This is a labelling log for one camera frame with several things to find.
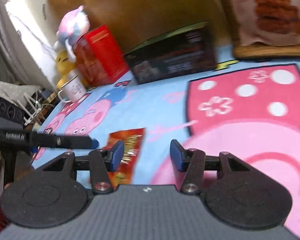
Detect orange red snack packet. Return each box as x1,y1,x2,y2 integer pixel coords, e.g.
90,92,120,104
103,128,146,188

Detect white enamel mug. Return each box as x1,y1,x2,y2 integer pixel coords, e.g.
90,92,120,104
57,75,87,103

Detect yellow plush toy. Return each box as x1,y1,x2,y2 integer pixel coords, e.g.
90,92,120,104
56,50,89,89

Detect cartoon pig bed sheet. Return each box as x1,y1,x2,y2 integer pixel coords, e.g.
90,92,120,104
40,47,300,238

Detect red gift box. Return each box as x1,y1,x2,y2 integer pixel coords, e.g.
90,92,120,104
74,25,129,87

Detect black snack box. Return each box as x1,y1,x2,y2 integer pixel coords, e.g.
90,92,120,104
124,21,217,84

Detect pink blue plush toy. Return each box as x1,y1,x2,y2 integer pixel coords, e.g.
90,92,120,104
53,5,90,63

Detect wooden headboard panel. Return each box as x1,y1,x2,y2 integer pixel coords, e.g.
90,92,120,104
47,0,229,52

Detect pink twist snack bag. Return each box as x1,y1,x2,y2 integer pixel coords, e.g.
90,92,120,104
230,0,300,46

